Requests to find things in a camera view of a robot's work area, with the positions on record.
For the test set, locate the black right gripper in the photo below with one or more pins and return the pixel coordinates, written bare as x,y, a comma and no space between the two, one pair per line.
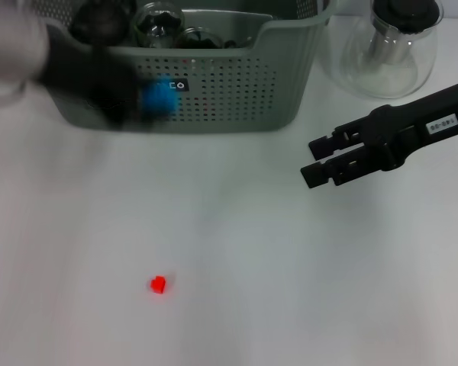
416,129

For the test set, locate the glass teapot steel infuser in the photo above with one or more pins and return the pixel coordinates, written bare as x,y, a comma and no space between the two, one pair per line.
385,76

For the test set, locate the blue square building plate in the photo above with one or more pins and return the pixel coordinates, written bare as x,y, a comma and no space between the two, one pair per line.
160,97

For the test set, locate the small red building brick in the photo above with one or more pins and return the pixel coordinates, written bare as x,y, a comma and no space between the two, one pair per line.
157,285

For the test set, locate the black round teapot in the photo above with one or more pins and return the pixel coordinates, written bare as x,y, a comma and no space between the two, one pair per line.
95,23

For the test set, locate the grey perforated storage bin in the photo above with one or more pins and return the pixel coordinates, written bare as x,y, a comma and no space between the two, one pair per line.
252,99

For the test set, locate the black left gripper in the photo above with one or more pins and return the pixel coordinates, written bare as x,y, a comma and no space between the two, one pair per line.
95,76

